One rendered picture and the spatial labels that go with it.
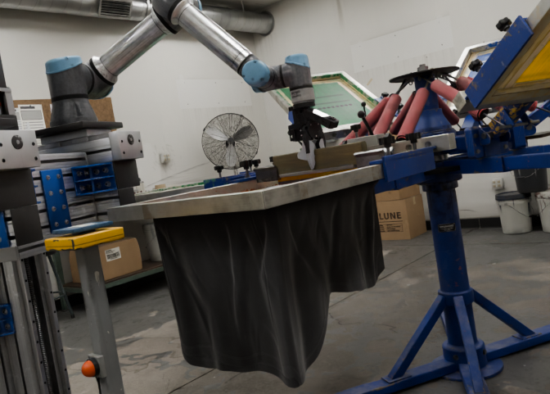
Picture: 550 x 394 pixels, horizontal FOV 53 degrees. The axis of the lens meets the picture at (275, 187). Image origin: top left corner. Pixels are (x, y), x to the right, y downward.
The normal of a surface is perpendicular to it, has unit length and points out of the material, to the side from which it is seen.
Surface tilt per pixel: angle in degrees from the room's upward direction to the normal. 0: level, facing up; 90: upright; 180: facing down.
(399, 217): 90
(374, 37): 90
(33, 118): 88
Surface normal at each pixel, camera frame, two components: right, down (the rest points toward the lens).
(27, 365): -0.28, 0.10
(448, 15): -0.65, 0.15
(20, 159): 0.95, -0.14
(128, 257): 0.77, -0.09
